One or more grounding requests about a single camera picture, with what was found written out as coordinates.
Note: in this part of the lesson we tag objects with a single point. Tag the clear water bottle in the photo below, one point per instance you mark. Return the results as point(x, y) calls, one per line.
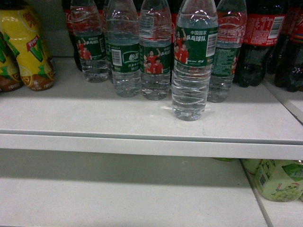
point(195, 42)

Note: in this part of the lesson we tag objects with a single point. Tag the white upper shelf board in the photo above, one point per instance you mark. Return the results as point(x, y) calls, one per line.
point(75, 115)

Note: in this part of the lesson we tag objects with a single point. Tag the water bottle barcode label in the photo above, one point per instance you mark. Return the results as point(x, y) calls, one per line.
point(123, 39)

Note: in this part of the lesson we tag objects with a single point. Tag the water bottle red players label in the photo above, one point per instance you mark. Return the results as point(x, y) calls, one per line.
point(155, 48)

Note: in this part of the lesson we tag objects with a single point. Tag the water bottle far left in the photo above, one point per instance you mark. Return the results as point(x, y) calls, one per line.
point(87, 28)

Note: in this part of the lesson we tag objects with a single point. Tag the water bottle behind front one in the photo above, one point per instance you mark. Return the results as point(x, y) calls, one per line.
point(232, 19)

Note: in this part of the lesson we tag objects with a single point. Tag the green juice bottle behind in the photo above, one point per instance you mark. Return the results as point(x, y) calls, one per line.
point(251, 165)

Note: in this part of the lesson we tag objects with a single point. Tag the cola bottle behind left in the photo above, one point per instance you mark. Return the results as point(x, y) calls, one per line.
point(66, 5)

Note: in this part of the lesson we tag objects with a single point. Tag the cola bottle far right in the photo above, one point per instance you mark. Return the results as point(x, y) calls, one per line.
point(289, 71)

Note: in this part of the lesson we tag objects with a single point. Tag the yellow lemon tea bottle edge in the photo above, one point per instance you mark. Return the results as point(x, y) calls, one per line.
point(10, 78)

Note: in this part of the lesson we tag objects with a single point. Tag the green grape juice bottle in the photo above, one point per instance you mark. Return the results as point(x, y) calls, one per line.
point(280, 180)

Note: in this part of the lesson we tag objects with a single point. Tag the cola bottle red label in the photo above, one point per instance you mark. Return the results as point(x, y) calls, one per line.
point(264, 23)

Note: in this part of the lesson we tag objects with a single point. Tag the yellow lemon tea bottle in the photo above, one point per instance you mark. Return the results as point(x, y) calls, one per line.
point(22, 33)

